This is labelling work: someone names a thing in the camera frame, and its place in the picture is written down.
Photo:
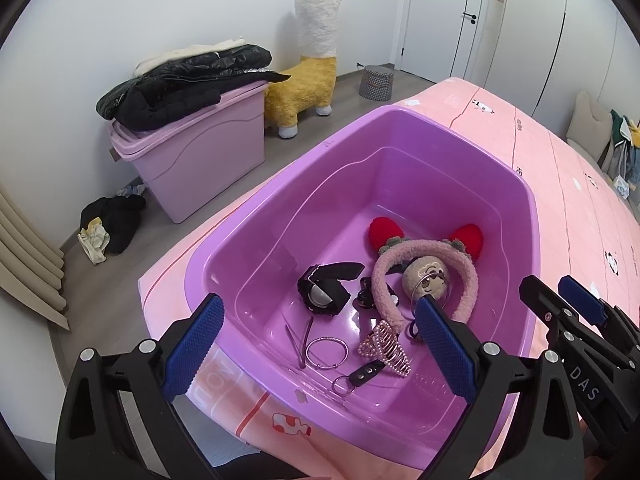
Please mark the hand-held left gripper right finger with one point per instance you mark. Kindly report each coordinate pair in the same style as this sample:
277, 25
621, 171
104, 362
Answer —
447, 345

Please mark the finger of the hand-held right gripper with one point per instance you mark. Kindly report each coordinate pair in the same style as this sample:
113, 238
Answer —
542, 305
582, 300

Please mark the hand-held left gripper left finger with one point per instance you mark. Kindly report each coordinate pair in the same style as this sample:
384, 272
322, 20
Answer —
195, 345

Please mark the pink fuzzy strawberry headband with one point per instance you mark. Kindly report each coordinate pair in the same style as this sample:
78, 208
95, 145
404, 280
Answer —
465, 290

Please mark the large plain silver bangle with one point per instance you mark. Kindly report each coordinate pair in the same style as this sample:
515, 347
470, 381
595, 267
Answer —
446, 285

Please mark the pearl hair claw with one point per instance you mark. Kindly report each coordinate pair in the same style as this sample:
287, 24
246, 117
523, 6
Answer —
385, 347

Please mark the round plush bear charm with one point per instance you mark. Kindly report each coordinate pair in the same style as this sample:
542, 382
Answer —
425, 266

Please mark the brown V-shaped hair clip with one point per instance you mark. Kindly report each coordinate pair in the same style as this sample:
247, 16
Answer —
302, 360

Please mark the thin silver beaded bangle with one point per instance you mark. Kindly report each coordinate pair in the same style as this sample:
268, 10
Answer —
308, 355

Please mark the black wrist watch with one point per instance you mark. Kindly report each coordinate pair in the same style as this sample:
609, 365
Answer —
345, 270

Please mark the purple plastic bin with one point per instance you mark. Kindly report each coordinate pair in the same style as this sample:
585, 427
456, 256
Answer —
325, 185

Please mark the pink printed bed sheet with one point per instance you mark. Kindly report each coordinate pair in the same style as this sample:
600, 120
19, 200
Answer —
575, 185

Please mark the dark clothes heap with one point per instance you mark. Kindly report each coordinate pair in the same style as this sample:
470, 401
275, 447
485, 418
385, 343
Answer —
122, 220

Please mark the pale yellow crumpled cloth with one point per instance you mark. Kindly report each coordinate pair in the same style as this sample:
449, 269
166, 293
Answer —
95, 240

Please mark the pile of clothes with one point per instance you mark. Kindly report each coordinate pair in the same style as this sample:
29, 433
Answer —
625, 145

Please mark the beige chair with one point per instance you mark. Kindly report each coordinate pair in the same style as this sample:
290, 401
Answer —
587, 125

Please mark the pink lidded storage box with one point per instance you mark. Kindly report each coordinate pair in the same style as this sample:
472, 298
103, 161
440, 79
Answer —
200, 160

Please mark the beige ribbed panel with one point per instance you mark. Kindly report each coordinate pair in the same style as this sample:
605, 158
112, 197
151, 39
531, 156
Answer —
30, 260

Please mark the black puffer jacket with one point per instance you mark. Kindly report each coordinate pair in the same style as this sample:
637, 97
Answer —
175, 90

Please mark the houndstooth round basket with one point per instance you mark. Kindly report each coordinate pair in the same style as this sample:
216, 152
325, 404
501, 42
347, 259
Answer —
376, 82

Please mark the alpaca plush toy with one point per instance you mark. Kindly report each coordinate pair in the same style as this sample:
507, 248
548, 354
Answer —
305, 85

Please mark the white folded garment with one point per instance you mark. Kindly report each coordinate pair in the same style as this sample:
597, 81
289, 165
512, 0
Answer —
190, 52

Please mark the white room door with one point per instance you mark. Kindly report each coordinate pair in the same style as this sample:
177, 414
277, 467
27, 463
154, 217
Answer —
440, 10

